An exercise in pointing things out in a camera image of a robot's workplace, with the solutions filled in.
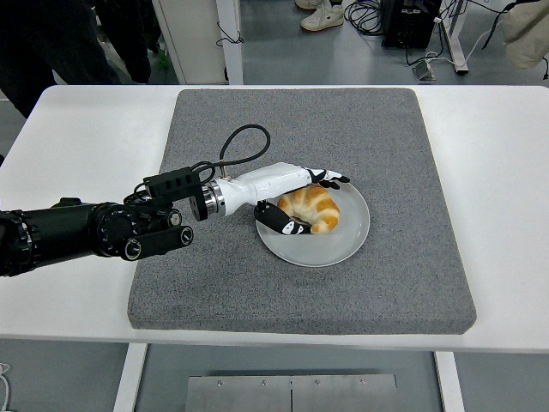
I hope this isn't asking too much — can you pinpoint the person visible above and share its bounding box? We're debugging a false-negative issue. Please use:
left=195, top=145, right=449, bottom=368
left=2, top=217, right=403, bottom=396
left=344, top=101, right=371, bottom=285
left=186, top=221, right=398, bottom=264
left=0, top=0, right=152, bottom=120

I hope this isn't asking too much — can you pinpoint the black computer box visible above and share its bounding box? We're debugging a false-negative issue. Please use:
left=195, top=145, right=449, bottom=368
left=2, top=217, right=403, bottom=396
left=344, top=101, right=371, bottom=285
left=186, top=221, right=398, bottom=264
left=380, top=0, right=443, bottom=48

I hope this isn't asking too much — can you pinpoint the light grey round plate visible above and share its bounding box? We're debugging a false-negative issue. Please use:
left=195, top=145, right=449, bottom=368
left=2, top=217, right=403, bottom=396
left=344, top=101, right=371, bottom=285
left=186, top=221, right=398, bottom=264
left=255, top=179, right=371, bottom=268

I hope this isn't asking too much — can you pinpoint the white cabinet panel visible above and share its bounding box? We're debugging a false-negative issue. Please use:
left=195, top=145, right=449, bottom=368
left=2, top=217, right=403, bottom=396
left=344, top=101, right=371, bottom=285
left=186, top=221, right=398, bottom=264
left=152, top=0, right=244, bottom=86

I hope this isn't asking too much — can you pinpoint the golden brown croissant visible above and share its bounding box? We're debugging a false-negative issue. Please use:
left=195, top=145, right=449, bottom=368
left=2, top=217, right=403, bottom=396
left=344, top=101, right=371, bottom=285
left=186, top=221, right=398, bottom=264
left=276, top=185, right=341, bottom=235

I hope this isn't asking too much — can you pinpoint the grey metal plate with screws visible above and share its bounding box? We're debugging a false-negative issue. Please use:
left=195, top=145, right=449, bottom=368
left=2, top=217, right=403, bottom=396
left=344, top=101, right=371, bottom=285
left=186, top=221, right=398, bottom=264
left=184, top=373, right=399, bottom=412

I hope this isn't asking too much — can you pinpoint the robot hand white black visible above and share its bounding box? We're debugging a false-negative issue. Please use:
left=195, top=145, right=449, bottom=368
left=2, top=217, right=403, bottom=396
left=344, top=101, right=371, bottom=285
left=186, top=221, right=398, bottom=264
left=216, top=161, right=351, bottom=237

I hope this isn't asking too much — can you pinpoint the grey power adapter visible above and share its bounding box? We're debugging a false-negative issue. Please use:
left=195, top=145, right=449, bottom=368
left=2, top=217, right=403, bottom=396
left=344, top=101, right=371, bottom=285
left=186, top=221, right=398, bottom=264
left=412, top=61, right=437, bottom=82

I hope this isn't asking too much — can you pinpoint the grey felt mat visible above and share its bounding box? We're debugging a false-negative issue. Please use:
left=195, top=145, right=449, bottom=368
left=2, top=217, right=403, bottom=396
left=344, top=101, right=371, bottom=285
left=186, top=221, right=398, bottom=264
left=126, top=87, right=477, bottom=336

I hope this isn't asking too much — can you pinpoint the white table leg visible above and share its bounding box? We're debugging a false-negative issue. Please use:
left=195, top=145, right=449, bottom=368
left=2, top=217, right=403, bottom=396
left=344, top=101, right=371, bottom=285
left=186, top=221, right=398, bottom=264
left=112, top=342, right=149, bottom=412
left=432, top=350, right=467, bottom=412

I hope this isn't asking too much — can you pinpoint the black cable bundle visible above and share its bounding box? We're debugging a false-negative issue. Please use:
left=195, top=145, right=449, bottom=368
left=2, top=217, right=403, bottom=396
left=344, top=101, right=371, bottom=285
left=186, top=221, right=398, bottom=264
left=345, top=0, right=387, bottom=36

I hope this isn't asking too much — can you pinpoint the white desk leg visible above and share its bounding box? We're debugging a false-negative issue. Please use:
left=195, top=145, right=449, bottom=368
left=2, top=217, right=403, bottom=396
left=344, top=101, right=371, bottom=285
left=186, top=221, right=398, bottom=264
left=439, top=0, right=469, bottom=75

